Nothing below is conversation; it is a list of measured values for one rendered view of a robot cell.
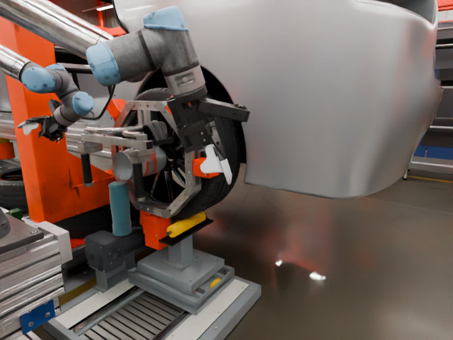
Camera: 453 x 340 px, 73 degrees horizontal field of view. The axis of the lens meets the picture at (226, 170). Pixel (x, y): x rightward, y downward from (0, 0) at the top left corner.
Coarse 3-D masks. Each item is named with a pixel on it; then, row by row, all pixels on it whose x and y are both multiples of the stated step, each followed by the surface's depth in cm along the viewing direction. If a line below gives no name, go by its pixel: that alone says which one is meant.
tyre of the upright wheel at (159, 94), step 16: (144, 96) 148; (160, 96) 142; (208, 96) 150; (224, 128) 141; (224, 144) 139; (240, 160) 150; (224, 176) 142; (208, 192) 138; (224, 192) 151; (192, 208) 145
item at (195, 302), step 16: (128, 272) 175; (144, 272) 175; (224, 272) 171; (144, 288) 169; (160, 288) 161; (176, 288) 162; (208, 288) 163; (224, 288) 171; (176, 304) 157; (192, 304) 150
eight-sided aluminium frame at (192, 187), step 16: (128, 112) 144; (160, 112) 132; (176, 128) 130; (112, 160) 158; (192, 160) 128; (192, 176) 130; (192, 192) 132; (144, 208) 152; (160, 208) 146; (176, 208) 139
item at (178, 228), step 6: (198, 216) 159; (204, 216) 163; (180, 222) 151; (186, 222) 152; (192, 222) 155; (198, 222) 160; (168, 228) 146; (174, 228) 145; (180, 228) 147; (186, 228) 151; (168, 234) 144; (174, 234) 145
